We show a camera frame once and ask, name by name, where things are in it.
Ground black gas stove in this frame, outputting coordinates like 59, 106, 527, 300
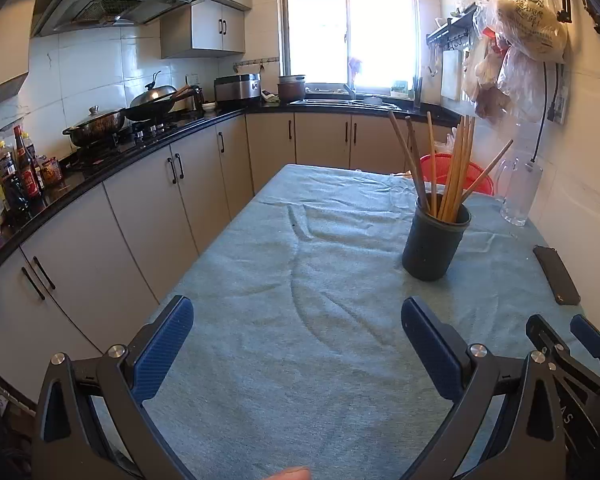
70, 117, 206, 166

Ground red chili jar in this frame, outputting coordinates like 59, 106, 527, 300
42, 157, 63, 186

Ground set of wooden chopsticks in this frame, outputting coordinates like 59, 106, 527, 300
387, 110, 515, 223

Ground white wall outlet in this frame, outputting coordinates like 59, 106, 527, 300
547, 65, 568, 125

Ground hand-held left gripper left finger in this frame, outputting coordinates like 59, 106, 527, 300
31, 295, 196, 480

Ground teal table cloth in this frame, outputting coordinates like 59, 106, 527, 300
92, 162, 600, 480

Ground dark soy sauce bottle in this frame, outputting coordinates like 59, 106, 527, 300
12, 125, 43, 198

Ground white upper kitchen cabinets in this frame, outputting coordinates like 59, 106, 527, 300
75, 0, 253, 59

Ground black wall rack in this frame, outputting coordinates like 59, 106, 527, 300
426, 2, 481, 51

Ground silver rice cooker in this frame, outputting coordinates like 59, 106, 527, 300
214, 73, 262, 106

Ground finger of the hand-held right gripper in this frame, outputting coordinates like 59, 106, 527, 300
571, 313, 600, 377
525, 314, 589, 404

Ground plastic bag with bread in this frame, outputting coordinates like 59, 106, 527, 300
495, 0, 568, 63

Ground dark grey utensil holder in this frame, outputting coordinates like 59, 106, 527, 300
401, 194, 472, 282

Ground steel wok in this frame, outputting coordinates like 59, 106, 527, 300
125, 72, 191, 122

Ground black kettle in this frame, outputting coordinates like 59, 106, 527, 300
185, 85, 206, 113

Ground steel range hood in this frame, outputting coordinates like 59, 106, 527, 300
30, 0, 198, 38

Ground hanging clear plastic bag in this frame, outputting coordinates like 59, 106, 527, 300
497, 47, 551, 123

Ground kitchen window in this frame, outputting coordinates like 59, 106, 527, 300
280, 0, 421, 98

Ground white wall cabinet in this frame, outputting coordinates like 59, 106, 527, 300
0, 0, 38, 113

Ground brown cooking pot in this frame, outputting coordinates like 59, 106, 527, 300
277, 75, 307, 102

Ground hanging bag with red contents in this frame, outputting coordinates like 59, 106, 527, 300
462, 30, 513, 121

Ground steel kitchen sink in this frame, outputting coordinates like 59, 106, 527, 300
290, 96, 411, 109

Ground red plastic stool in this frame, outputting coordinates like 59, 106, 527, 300
419, 154, 496, 197

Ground beige lower kitchen cabinets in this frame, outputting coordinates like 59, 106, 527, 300
0, 110, 456, 411

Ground black power cable with plug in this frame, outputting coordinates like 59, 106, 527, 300
527, 60, 566, 171

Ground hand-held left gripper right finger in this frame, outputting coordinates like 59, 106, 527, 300
401, 297, 567, 480

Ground black kitchen countertop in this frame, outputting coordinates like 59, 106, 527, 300
0, 100, 461, 281

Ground person's left hand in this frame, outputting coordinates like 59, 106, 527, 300
267, 466, 312, 480

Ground clear glass mug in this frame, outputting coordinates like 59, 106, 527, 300
494, 157, 544, 227

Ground white cutting board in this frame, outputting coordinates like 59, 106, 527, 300
440, 49, 465, 102

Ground black wall hook rail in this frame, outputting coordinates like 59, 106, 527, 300
490, 0, 600, 66

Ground pan with glass lid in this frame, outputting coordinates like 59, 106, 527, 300
62, 106, 127, 148

